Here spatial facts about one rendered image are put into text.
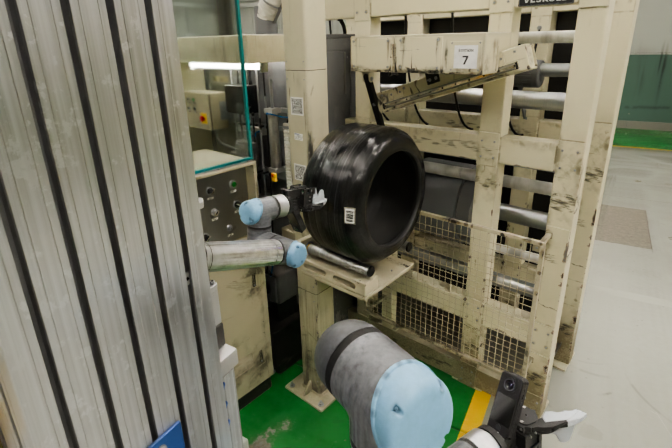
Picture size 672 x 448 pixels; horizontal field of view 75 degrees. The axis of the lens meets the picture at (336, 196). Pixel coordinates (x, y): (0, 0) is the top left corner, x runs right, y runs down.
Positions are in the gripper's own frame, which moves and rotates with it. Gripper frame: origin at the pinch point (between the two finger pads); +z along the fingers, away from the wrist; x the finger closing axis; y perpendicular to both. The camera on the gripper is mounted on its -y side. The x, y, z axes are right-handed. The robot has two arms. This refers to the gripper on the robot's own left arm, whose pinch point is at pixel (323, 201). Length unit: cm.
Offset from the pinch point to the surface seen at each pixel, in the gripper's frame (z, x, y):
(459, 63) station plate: 41, -26, 52
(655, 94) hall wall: 936, 0, 62
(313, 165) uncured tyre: 4.5, 10.2, 11.3
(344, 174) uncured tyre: 4.3, -5.3, 10.6
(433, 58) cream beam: 40, -16, 53
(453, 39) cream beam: 40, -23, 60
